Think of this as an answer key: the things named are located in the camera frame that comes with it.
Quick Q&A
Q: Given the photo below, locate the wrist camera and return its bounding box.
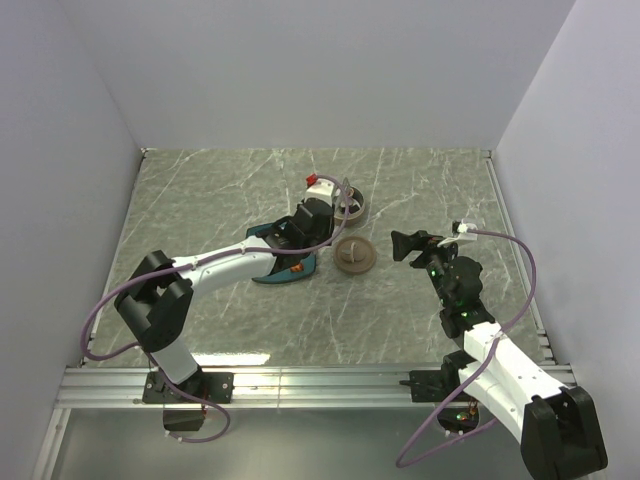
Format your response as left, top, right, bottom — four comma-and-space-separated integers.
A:
437, 220, 478, 248
304, 173, 336, 205

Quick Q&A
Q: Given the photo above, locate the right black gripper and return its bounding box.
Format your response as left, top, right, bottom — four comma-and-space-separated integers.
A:
391, 230, 465, 308

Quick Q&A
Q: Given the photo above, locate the brown round lid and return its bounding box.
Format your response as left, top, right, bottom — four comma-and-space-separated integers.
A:
333, 236, 377, 276

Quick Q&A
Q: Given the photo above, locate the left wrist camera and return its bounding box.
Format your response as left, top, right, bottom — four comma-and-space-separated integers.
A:
304, 173, 336, 205

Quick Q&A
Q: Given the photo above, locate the aluminium front rail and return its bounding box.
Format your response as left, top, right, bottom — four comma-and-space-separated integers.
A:
54, 363, 581, 411

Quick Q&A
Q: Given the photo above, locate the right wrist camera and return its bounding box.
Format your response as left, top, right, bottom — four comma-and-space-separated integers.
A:
437, 220, 478, 248

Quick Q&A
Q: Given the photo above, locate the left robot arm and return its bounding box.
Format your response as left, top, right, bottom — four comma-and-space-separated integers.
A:
114, 198, 334, 402

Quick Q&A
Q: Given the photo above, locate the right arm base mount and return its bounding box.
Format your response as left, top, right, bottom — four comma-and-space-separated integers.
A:
399, 370, 480, 435

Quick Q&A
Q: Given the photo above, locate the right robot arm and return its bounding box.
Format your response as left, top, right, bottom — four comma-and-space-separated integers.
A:
391, 221, 608, 479

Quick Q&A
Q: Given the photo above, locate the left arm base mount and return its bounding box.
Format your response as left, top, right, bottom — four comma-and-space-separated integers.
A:
142, 369, 234, 434

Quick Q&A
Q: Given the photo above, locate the round metal lunch box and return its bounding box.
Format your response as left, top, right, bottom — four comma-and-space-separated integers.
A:
334, 186, 366, 227

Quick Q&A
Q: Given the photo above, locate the teal square plate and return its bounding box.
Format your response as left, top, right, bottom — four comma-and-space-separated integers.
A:
252, 254, 316, 285

